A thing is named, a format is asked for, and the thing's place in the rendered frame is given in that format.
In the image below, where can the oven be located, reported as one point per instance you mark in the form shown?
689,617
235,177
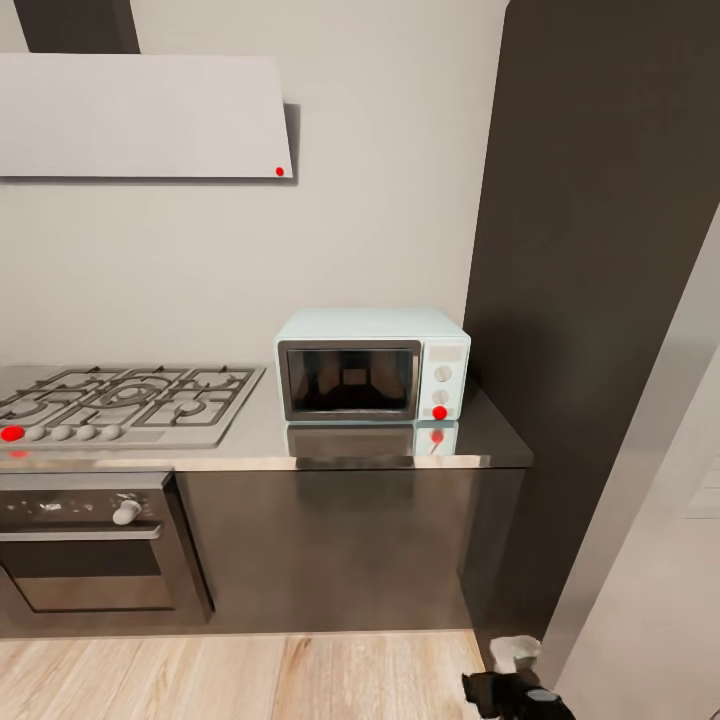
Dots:
99,550

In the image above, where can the fridge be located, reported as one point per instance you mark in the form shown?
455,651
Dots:
593,308

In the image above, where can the microwave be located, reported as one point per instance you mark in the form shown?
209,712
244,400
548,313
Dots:
338,364

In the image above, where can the burner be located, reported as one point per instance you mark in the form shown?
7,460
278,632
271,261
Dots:
125,407

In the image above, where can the range hood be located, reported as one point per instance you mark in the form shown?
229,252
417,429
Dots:
85,102

